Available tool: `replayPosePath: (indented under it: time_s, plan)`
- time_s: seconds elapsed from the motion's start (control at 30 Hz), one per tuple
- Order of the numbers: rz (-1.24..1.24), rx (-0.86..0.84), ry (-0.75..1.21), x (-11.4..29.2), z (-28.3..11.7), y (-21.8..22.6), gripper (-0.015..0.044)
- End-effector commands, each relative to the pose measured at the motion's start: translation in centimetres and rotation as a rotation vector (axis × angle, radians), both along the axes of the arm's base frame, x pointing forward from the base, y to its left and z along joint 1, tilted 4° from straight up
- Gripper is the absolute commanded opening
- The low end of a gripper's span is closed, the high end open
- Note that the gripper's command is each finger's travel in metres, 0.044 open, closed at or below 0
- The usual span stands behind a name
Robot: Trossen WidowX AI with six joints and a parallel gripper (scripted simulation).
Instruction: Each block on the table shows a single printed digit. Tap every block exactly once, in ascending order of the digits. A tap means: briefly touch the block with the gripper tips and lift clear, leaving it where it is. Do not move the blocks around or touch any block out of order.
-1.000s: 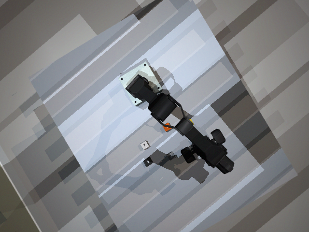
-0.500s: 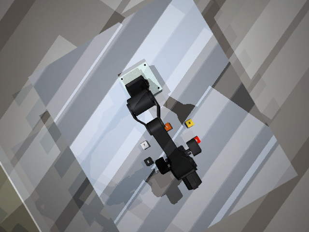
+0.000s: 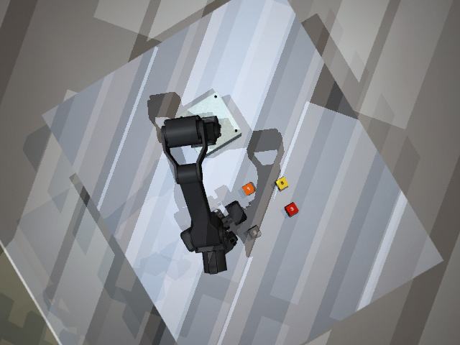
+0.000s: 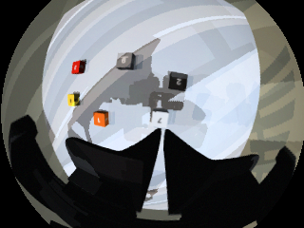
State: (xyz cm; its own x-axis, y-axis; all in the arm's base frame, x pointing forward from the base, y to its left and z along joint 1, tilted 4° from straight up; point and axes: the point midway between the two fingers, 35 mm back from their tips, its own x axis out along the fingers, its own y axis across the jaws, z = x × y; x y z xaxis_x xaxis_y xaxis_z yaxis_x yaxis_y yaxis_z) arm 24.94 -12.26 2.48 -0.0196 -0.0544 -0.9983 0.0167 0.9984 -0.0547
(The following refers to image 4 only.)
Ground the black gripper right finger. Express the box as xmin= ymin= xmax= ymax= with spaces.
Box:
xmin=163 ymin=129 xmax=259 ymax=216

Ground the red block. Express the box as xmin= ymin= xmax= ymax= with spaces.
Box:
xmin=71 ymin=61 xmax=85 ymax=75

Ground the orange block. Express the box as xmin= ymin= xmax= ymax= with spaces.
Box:
xmin=94 ymin=110 xmax=109 ymax=126

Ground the yellow block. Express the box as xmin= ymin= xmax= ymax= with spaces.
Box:
xmin=67 ymin=94 xmax=80 ymax=106

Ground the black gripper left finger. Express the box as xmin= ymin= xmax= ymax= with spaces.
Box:
xmin=65 ymin=128 xmax=162 ymax=213

